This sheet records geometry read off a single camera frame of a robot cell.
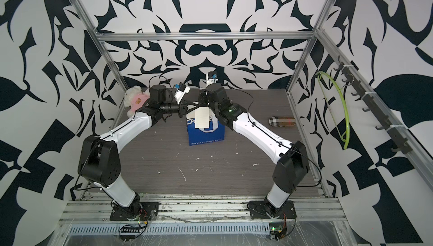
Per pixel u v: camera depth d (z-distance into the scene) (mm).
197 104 796
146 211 737
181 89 731
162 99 702
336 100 782
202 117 832
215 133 874
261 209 744
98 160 465
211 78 652
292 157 444
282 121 1010
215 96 561
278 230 708
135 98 1046
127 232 728
